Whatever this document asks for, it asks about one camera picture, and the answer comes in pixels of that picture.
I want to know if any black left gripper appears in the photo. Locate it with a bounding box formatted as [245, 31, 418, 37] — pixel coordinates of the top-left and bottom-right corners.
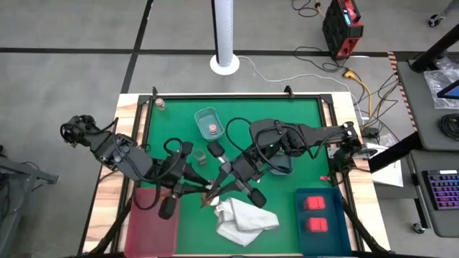
[155, 141, 217, 221]

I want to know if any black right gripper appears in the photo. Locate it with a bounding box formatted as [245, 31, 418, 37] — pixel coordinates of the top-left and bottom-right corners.
[205, 140, 268, 209]

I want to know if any orange spice packet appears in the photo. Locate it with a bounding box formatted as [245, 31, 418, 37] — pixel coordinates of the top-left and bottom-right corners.
[200, 192, 220, 209]

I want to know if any white knitted cloth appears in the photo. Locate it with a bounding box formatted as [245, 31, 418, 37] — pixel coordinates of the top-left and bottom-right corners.
[214, 196, 280, 248]

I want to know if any green table mat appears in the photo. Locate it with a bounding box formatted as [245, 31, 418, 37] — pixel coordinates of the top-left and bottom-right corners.
[139, 97, 333, 256]

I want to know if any dull blue-grey small basket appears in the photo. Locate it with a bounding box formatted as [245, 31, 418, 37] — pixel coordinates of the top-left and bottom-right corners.
[268, 153, 295, 176]

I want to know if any clear plastic container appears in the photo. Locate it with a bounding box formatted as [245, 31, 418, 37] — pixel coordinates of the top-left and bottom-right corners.
[194, 106, 226, 141]

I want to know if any pink plastic bin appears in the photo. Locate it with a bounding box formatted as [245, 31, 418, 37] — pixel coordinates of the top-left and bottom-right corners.
[124, 186, 181, 258]

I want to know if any dark blue plastic bin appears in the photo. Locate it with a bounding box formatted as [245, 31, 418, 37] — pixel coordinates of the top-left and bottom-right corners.
[293, 187, 353, 257]

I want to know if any white pole with round base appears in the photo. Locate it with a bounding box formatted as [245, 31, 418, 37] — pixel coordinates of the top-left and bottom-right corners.
[209, 0, 241, 77]

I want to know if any white paper sheet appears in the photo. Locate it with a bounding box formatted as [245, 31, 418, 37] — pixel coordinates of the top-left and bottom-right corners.
[370, 143, 405, 188]

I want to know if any clear plastic wrap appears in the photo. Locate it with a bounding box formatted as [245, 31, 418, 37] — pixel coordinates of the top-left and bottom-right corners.
[379, 133, 397, 148]

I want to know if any black desk leg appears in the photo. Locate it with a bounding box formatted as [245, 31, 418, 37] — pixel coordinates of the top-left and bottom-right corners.
[367, 130, 425, 174]

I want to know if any grey metal stand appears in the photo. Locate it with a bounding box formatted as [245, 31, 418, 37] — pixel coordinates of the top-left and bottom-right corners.
[0, 145, 60, 258]

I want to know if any red and black power station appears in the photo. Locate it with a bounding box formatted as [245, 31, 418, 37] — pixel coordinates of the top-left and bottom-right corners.
[321, 0, 364, 61]

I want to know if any backlit keyboard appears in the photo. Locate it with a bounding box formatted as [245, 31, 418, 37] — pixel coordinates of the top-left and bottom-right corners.
[422, 168, 459, 211]

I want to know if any grey keyboard desk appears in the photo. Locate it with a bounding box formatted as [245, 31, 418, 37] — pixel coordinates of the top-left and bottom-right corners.
[407, 148, 459, 239]

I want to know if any clear plastic bag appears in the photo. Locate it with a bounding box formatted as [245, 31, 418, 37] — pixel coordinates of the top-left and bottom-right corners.
[422, 57, 459, 110]

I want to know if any tablet screen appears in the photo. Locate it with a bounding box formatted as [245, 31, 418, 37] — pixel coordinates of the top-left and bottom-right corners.
[435, 79, 459, 100]

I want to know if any chair caster wheel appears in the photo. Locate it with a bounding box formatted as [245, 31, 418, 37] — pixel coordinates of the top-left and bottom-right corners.
[427, 12, 446, 28]

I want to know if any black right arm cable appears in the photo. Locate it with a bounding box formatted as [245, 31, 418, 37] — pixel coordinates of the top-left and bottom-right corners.
[224, 116, 354, 175]

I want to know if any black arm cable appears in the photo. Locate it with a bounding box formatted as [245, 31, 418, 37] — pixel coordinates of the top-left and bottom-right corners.
[110, 118, 184, 211]
[224, 116, 354, 175]

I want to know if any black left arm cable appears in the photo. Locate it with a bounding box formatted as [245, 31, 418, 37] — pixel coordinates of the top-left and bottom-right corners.
[110, 118, 184, 211]

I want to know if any white floor cable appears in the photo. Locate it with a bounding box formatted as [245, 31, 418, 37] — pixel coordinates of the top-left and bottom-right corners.
[237, 55, 364, 116]

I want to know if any black floor cable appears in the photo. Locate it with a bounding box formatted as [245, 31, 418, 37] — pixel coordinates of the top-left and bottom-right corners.
[290, 0, 320, 18]
[293, 45, 348, 73]

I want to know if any yellow extension cable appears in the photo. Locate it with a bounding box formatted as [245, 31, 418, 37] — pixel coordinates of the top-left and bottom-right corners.
[341, 69, 374, 116]

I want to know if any coiled black cable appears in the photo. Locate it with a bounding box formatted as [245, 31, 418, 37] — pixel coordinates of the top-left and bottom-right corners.
[440, 113, 459, 141]

